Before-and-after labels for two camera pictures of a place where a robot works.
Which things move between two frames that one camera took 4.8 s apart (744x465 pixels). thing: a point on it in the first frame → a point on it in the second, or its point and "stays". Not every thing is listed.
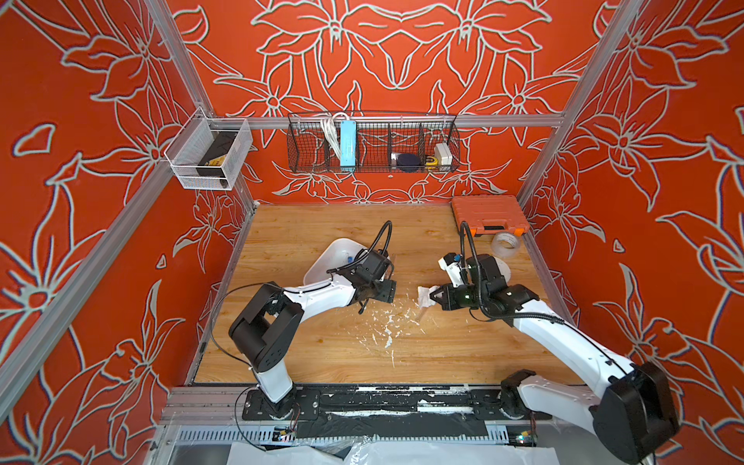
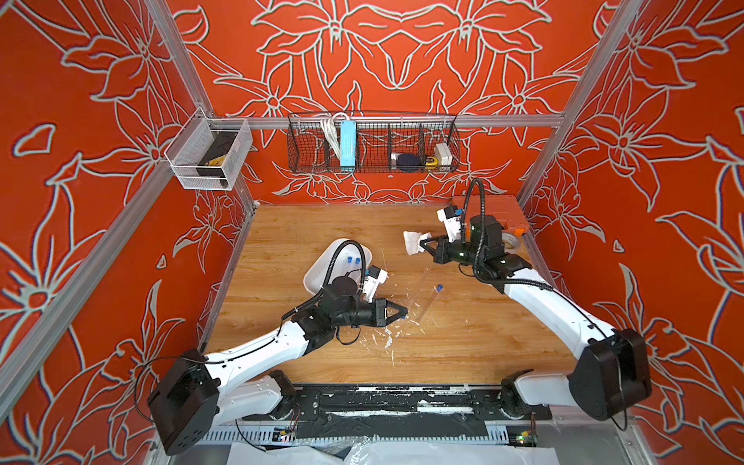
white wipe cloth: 424,298 → 413,241
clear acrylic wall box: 208,153 stays
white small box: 444,157 stays
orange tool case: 486,214 stays
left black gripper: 389,292 → 380,313
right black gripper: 447,302 → 441,255
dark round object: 408,162 stays
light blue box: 348,143 stays
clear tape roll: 505,244 stays
